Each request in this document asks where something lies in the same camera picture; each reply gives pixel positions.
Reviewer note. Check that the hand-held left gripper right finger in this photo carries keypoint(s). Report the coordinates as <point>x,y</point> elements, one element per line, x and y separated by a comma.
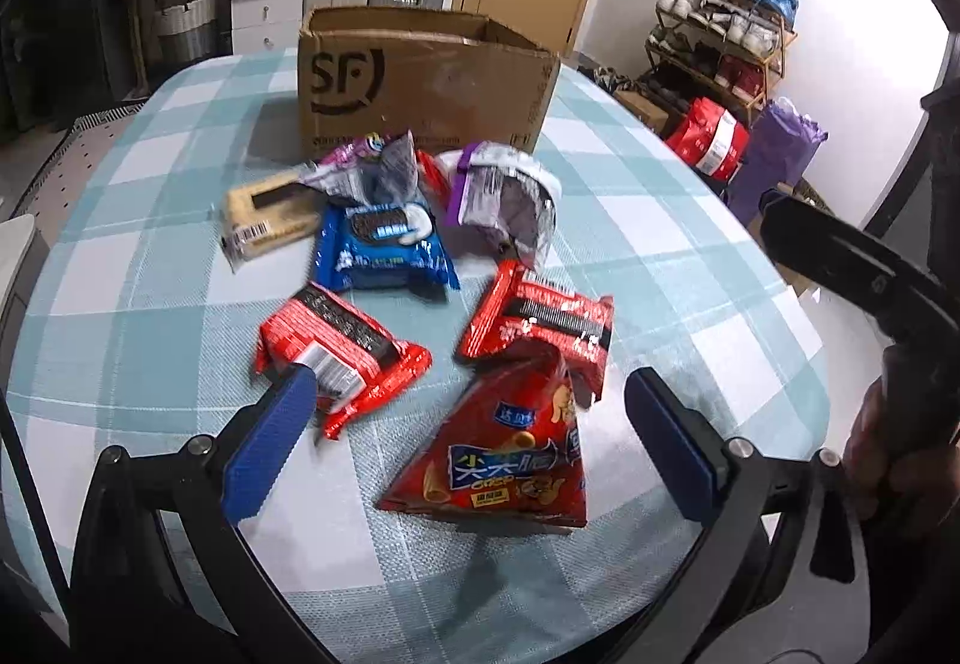
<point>671,443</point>

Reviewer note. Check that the small brown carton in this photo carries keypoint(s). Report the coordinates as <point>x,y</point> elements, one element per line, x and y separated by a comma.
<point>643,108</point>

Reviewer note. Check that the red white snack bag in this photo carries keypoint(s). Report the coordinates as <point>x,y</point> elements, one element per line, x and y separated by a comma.
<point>430,178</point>

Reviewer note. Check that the purple silver snack packet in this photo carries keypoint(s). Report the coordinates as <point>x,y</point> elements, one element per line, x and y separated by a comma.
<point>495,199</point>

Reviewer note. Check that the person's right hand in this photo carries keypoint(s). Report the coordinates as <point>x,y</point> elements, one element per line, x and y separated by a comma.
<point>866,454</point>

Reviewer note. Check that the brown cardboard box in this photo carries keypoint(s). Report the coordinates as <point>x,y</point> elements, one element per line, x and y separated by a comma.
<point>450,87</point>

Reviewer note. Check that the beige snack packet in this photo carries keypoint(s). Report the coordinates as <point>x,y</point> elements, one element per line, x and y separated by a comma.
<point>262,225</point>

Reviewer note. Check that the purple bag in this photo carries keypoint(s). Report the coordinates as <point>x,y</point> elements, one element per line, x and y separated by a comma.
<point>772,158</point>

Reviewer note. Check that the red shopping bag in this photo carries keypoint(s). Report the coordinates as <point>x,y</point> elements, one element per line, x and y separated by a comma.
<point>705,135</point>

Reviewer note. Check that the wooden shoe rack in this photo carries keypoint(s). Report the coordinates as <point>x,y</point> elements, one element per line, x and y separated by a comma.
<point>784,45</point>

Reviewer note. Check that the grey white laundry basket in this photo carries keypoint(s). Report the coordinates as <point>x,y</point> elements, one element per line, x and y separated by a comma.
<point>186,30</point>

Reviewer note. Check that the blue cookie packet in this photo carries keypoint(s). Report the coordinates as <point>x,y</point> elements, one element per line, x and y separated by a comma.
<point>375,259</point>

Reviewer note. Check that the red cone chips bag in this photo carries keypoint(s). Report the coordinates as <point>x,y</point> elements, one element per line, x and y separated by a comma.
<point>495,461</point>

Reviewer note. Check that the white drawer cabinet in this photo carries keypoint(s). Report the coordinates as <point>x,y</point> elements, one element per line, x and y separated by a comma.
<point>266,4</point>

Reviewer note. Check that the dotted rug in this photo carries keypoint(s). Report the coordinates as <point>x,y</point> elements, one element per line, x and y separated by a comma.
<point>82,147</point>

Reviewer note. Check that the scattered shoes pile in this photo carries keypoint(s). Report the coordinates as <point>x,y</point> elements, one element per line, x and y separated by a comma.
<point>607,81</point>

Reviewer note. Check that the red cookie packet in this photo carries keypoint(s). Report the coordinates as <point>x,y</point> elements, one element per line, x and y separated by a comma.
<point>525,311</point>
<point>345,341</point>

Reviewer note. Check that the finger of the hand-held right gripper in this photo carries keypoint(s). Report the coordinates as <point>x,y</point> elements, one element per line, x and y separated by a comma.
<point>806,233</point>

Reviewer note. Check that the pink silver snack packet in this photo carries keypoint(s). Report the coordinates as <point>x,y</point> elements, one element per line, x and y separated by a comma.
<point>375,173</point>

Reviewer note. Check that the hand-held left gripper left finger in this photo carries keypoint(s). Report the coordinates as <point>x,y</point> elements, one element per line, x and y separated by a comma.
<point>270,443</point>

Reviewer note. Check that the white side table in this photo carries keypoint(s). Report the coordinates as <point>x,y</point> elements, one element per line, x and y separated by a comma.
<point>15,259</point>

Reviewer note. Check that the row of sneakers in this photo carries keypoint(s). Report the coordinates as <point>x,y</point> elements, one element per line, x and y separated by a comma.
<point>720,12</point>

